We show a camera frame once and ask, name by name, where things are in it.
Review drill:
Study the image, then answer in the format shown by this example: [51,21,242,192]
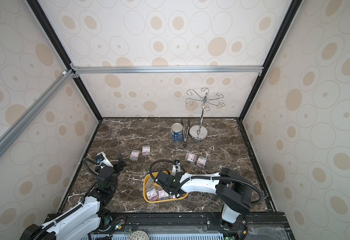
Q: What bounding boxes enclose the yellow plastic storage tray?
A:
[143,174,189,204]

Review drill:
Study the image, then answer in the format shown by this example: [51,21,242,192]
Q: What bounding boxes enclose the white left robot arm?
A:
[20,161,127,240]

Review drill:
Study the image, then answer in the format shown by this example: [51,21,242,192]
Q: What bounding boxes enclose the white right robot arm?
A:
[150,168,264,224]

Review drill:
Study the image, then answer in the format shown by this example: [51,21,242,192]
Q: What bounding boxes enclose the black corner frame post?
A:
[239,0,303,122]

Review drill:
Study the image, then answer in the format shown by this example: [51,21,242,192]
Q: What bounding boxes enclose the metal tongs black tips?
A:
[181,118,191,148]

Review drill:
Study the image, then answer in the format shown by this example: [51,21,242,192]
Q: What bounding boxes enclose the chrome hook stand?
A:
[185,88,226,142]

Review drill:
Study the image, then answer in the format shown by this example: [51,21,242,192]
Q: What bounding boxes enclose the black left corner post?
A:
[26,0,103,122]

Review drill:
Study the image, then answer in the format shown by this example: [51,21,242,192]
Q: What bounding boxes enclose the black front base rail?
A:
[36,211,296,240]

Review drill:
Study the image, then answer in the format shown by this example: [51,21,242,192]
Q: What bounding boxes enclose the blue labelled tin can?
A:
[171,123,184,143]

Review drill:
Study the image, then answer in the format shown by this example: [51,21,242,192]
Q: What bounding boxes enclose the aluminium horizontal frame bar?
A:
[73,66,263,74]

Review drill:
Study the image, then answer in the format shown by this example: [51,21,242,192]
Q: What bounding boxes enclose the aluminium diagonal frame bar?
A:
[0,69,73,158]

